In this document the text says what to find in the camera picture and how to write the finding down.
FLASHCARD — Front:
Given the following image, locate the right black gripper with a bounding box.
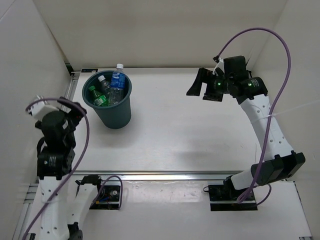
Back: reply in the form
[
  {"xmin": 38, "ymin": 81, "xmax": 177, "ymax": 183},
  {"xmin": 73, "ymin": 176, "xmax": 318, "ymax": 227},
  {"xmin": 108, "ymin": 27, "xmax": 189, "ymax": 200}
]
[{"xmin": 186, "ymin": 68, "xmax": 233, "ymax": 102}]

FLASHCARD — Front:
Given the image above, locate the clear unlabelled plastic bottle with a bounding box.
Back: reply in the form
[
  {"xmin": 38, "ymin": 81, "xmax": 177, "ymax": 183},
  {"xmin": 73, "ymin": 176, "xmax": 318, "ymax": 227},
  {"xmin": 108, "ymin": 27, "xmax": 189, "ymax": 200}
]
[{"xmin": 97, "ymin": 75, "xmax": 111, "ymax": 97}]

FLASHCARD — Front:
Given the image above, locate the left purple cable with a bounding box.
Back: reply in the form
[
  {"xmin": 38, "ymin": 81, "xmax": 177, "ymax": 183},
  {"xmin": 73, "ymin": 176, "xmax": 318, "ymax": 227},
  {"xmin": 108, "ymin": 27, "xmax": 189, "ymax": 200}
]
[{"xmin": 21, "ymin": 97, "xmax": 90, "ymax": 240}]

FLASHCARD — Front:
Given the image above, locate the green soda bottle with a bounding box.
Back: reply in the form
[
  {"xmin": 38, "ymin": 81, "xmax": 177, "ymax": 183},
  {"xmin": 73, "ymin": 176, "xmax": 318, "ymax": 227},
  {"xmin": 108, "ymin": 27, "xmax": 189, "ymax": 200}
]
[{"xmin": 88, "ymin": 85, "xmax": 108, "ymax": 107}]

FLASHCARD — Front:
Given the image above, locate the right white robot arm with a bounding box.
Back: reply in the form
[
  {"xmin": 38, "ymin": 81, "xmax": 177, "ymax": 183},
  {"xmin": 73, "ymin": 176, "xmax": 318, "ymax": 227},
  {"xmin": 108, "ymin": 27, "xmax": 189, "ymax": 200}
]
[{"xmin": 186, "ymin": 55, "xmax": 306, "ymax": 200}]

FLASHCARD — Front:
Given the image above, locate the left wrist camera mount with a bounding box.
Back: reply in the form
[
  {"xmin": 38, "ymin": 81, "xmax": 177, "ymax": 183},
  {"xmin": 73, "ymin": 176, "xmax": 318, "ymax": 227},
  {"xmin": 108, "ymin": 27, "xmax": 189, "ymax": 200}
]
[{"xmin": 25, "ymin": 101, "xmax": 59, "ymax": 122}]

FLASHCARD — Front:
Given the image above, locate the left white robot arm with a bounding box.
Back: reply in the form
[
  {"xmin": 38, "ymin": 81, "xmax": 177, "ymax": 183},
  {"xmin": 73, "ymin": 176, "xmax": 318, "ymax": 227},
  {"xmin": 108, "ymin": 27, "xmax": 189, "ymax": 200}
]
[{"xmin": 35, "ymin": 97, "xmax": 105, "ymax": 240}]

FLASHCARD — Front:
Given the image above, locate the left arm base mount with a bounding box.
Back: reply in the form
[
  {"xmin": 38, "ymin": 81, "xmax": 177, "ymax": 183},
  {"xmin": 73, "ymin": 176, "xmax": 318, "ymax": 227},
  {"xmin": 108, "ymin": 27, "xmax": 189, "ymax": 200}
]
[{"xmin": 90, "ymin": 179, "xmax": 123, "ymax": 211}]

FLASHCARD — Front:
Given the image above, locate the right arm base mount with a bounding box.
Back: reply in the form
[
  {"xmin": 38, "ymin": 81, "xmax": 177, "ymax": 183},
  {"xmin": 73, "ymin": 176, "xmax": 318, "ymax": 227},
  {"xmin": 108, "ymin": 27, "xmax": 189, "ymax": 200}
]
[{"xmin": 203, "ymin": 184, "xmax": 258, "ymax": 212}]

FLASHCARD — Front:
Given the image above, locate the dark green plastic bin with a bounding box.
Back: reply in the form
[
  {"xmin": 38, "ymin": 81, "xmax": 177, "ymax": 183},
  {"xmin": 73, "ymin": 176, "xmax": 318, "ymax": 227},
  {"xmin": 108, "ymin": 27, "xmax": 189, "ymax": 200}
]
[{"xmin": 82, "ymin": 70, "xmax": 132, "ymax": 129}]

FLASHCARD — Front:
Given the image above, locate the blue label water bottle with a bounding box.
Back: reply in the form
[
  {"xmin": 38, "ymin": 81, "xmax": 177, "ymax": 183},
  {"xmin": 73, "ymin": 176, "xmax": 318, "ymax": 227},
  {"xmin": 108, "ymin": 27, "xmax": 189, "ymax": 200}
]
[{"xmin": 108, "ymin": 63, "xmax": 126, "ymax": 106}]

